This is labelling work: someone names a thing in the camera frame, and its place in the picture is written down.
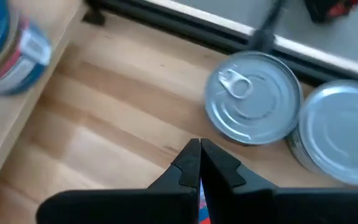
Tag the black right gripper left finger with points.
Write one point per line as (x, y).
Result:
(120, 207)

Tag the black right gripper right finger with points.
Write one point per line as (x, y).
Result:
(275, 207)

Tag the silver pull-tab lid can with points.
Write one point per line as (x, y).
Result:
(253, 98)

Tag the silver plain lid can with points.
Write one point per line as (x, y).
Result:
(337, 130)

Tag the red and black toolbox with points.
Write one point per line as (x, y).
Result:
(331, 9)

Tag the black aluminium table frame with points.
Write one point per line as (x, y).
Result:
(182, 26)

